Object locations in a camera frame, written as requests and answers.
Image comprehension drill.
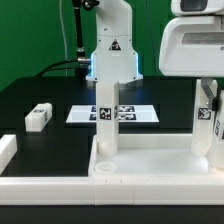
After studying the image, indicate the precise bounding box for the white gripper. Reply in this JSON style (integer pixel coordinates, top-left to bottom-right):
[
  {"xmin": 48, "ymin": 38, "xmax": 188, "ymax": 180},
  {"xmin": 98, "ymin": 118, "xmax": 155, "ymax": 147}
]
[{"xmin": 159, "ymin": 0, "xmax": 224, "ymax": 112}]

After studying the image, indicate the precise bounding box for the white desk top tray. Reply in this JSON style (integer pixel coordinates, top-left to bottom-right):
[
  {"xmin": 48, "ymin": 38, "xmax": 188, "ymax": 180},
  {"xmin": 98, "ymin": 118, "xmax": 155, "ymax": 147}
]
[{"xmin": 88, "ymin": 134, "xmax": 223, "ymax": 177}]

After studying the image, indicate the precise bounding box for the white front fence bar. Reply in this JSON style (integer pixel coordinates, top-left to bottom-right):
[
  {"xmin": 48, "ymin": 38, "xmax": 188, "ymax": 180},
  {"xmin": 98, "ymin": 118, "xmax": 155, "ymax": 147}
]
[{"xmin": 0, "ymin": 175, "xmax": 224, "ymax": 205}]

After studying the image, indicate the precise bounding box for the fiducial marker plate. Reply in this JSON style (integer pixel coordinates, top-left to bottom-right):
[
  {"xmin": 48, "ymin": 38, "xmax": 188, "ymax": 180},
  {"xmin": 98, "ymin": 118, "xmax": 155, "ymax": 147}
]
[{"xmin": 66, "ymin": 105, "xmax": 159, "ymax": 124}]

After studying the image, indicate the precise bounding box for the white left fence block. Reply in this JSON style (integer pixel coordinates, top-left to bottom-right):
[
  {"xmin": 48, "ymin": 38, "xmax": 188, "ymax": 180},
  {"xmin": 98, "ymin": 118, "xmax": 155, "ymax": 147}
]
[{"xmin": 0, "ymin": 135, "xmax": 17, "ymax": 175}]

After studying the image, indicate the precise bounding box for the black cable bundle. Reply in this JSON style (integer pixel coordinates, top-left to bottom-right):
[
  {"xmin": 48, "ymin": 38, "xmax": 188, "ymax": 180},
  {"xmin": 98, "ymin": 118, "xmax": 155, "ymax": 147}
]
[{"xmin": 35, "ymin": 59, "xmax": 92, "ymax": 78}]

